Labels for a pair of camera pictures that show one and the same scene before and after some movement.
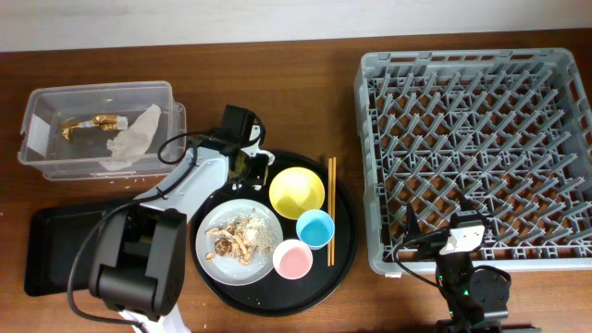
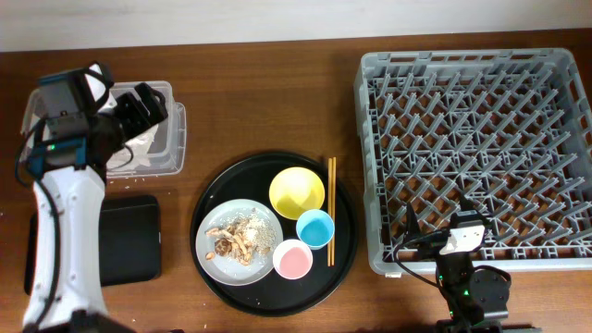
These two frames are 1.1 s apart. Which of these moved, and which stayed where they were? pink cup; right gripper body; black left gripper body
Moved: black left gripper body
Stayed: right gripper body; pink cup
